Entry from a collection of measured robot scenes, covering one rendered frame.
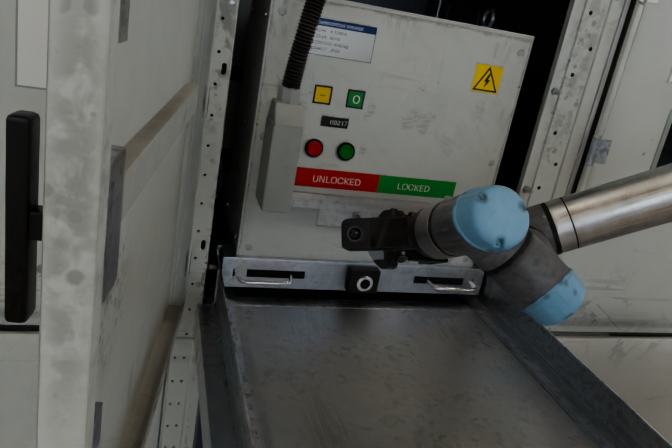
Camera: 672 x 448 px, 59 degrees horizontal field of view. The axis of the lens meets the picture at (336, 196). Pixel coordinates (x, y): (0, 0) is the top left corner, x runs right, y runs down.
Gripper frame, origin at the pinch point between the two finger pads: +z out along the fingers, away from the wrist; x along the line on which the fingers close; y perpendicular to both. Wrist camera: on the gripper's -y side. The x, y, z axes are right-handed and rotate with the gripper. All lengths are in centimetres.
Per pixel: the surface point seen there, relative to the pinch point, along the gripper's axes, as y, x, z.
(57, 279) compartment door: -40, -10, -53
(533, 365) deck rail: 31.8, -19.3, 0.2
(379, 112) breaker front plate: 2.8, 24.1, 2.7
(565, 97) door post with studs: 36.7, 29.2, -5.4
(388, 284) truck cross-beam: 11.8, -5.4, 18.3
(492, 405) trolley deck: 18.0, -24.6, -7.8
